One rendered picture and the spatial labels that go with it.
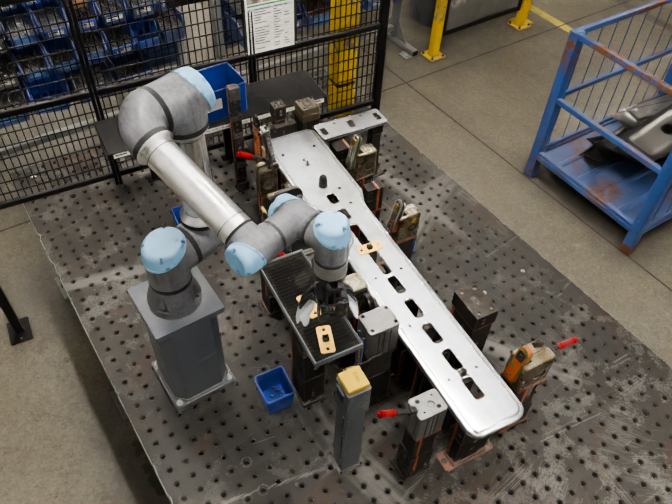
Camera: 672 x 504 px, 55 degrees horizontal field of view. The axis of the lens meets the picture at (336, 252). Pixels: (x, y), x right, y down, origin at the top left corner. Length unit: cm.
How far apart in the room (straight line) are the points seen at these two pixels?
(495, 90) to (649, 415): 298
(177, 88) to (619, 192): 293
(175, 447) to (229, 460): 17
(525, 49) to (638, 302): 245
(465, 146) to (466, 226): 161
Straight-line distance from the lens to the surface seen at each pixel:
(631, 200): 393
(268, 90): 274
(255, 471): 202
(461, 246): 259
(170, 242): 170
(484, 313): 196
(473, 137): 432
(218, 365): 206
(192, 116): 151
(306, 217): 136
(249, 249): 130
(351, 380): 162
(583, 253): 375
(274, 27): 272
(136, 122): 143
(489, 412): 182
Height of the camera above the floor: 254
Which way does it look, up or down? 48 degrees down
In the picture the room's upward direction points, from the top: 3 degrees clockwise
